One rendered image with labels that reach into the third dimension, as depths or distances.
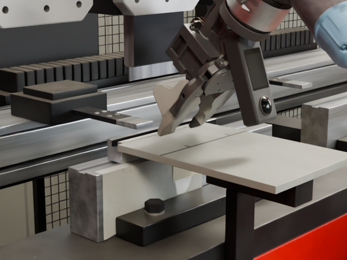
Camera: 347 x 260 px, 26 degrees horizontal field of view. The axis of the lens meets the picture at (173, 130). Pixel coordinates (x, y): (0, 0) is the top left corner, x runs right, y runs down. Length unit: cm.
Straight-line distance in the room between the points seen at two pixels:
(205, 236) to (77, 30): 72
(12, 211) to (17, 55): 169
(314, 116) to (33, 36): 58
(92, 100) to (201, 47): 34
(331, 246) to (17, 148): 53
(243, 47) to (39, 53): 71
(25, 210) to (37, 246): 216
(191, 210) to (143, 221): 8
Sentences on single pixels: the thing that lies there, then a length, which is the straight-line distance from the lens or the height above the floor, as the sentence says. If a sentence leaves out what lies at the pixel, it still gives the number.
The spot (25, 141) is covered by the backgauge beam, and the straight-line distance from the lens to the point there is 124.
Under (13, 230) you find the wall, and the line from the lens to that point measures 320.
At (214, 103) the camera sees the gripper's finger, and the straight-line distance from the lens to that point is 103.
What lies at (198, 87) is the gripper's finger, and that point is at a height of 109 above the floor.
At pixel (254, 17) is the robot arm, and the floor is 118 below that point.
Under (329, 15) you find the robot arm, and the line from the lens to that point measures 82.
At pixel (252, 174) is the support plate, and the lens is 89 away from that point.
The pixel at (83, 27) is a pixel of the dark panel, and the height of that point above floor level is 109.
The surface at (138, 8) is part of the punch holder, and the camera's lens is 98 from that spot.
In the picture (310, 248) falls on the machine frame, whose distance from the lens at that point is 121.
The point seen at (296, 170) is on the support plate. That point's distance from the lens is 92.
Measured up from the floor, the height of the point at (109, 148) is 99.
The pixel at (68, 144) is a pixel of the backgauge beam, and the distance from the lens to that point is 130.
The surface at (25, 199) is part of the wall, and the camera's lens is 317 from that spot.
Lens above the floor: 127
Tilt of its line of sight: 14 degrees down
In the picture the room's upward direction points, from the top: straight up
